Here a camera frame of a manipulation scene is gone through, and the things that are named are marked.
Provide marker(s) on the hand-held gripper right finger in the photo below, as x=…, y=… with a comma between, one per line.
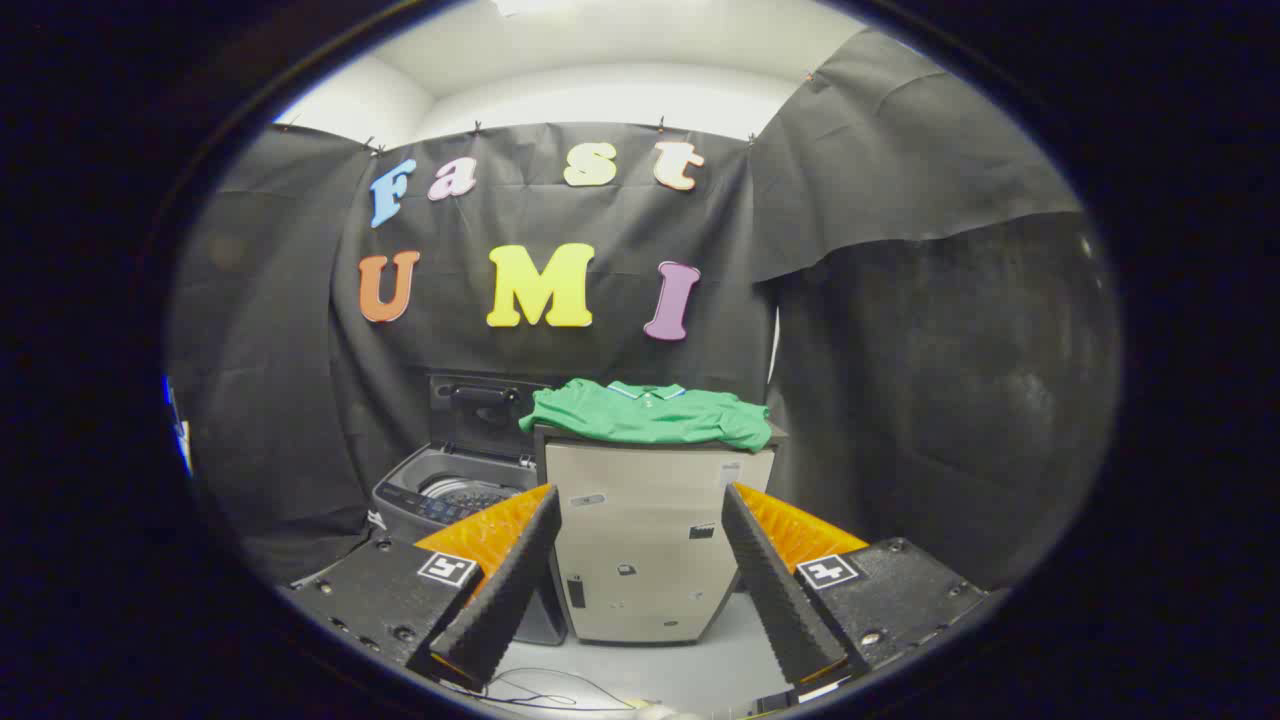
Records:
x=775, y=590

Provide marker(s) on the grey washing machine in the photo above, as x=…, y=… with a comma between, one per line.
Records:
x=420, y=480

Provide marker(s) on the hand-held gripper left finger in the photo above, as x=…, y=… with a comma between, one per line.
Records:
x=510, y=585

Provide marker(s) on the beige cabinet with dark top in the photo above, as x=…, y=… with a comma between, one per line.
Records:
x=640, y=540

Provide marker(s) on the green polo shirt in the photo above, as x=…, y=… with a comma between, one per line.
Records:
x=640, y=415

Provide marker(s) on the white and blue object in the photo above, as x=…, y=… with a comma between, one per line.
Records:
x=180, y=430

